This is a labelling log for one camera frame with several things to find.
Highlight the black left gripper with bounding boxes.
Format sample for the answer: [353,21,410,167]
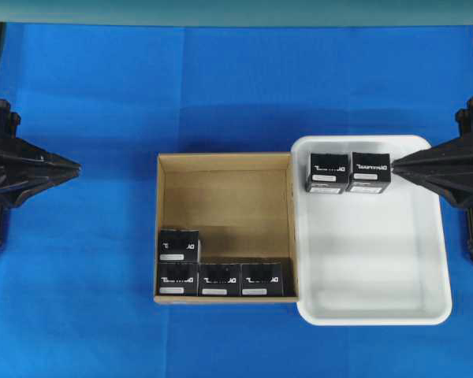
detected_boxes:
[0,137,81,208]

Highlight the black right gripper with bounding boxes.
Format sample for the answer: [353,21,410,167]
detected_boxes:
[392,135,473,209]

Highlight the black box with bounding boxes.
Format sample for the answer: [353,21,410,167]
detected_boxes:
[240,258,296,297]
[198,262,241,297]
[158,228,201,263]
[157,262,199,296]

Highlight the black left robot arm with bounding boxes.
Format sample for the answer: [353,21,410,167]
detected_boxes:
[0,22,81,247]

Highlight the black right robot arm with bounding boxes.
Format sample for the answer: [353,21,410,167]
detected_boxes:
[392,97,473,261]

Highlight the black box tray right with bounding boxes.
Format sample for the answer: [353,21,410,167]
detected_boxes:
[346,152,391,195]

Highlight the black box tray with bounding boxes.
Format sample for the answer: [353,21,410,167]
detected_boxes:
[346,152,391,195]
[305,153,350,195]

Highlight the black box tray left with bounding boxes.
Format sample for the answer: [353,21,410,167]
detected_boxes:
[305,153,350,195]

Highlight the open brown cardboard box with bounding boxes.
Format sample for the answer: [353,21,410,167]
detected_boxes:
[154,152,299,305]

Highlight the white plastic tray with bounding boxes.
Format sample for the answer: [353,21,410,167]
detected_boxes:
[291,135,453,326]

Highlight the blue table cloth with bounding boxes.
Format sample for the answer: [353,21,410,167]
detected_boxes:
[0,24,473,377]

